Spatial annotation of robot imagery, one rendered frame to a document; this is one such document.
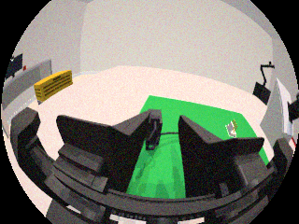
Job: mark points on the green circuit board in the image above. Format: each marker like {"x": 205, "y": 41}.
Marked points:
{"x": 159, "y": 172}

